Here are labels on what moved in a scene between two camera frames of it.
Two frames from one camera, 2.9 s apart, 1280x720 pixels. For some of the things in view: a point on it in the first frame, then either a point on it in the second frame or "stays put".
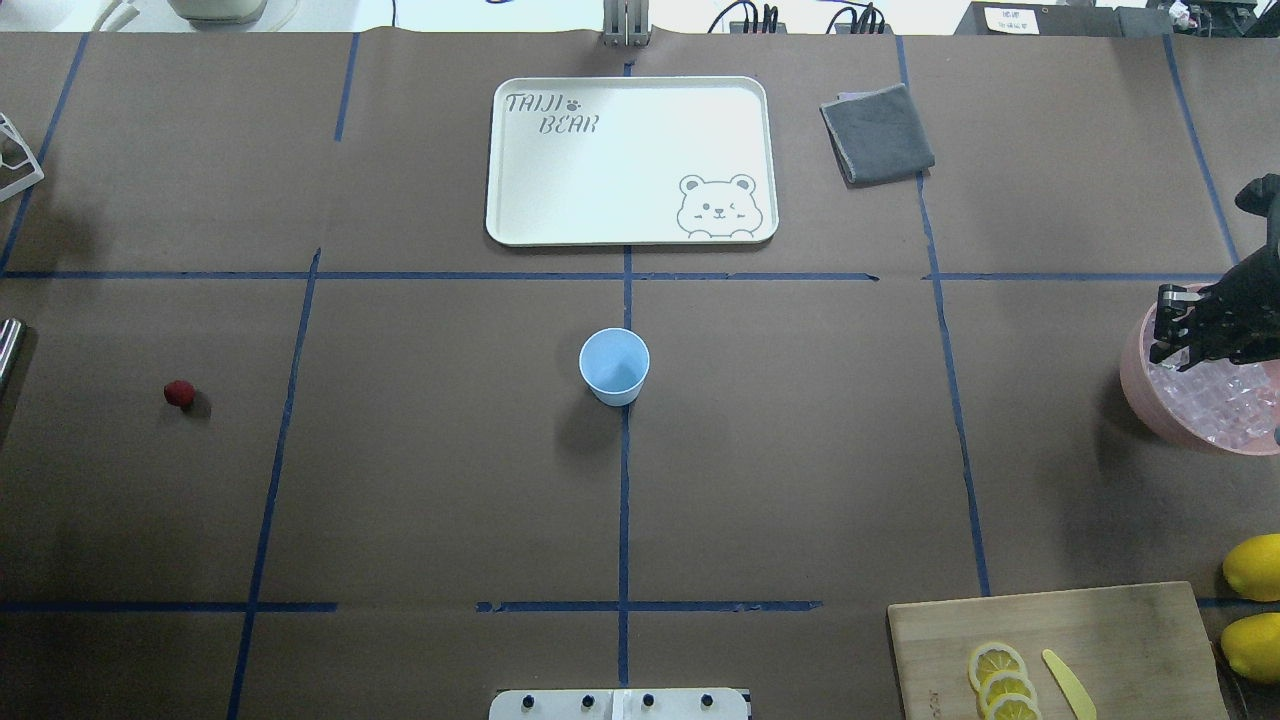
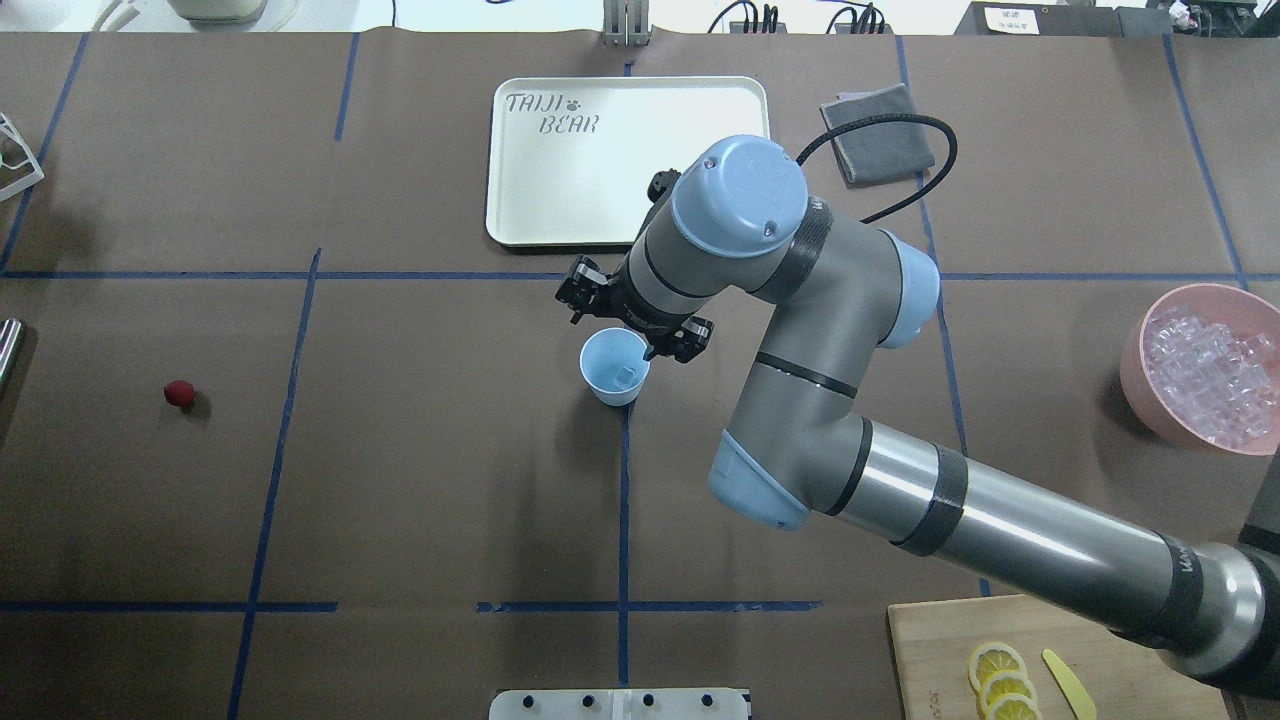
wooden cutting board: (1135, 653) stays put
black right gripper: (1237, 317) → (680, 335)
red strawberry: (180, 393) stays put
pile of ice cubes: (1230, 404) stays put
